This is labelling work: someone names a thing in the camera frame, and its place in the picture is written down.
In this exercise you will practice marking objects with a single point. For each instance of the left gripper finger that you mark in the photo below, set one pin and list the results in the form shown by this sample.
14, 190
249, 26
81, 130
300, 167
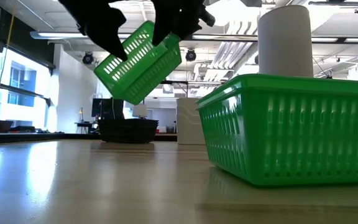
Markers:
98, 21
176, 18

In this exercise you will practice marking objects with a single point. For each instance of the green plastic slotted basket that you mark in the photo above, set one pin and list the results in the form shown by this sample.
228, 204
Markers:
154, 71
291, 84

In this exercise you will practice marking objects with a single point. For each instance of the long ceiling light strip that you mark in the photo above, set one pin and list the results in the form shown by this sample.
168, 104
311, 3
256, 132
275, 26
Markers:
228, 37
323, 40
57, 35

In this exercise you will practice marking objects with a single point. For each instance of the black computer monitor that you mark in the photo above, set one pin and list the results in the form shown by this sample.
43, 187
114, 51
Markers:
104, 109

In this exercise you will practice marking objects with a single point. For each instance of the small desk lamp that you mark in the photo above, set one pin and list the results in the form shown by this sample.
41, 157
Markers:
81, 115

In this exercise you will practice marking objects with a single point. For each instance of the white table lamp shade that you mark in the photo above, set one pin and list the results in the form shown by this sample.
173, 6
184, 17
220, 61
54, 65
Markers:
140, 111

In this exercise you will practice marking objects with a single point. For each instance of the small dark side table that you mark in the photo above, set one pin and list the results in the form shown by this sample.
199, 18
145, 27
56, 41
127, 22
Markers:
85, 124

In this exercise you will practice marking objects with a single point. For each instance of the grey waste bin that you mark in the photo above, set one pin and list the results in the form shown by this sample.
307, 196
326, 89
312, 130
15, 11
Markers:
170, 129

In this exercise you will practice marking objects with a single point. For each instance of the tall white cylinder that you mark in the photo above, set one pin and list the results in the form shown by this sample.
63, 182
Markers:
284, 40

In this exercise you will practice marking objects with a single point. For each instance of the red box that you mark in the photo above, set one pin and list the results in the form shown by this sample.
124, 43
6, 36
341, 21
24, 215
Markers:
158, 130

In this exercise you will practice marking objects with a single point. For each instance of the dark round bowl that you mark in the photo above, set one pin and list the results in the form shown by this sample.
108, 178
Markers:
3, 126

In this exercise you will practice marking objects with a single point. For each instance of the black ceiling camera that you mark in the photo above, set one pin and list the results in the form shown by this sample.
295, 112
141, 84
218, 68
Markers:
88, 58
190, 55

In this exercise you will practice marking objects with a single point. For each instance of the black aluminium table frame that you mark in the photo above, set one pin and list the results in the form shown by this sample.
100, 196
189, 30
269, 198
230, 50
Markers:
42, 137

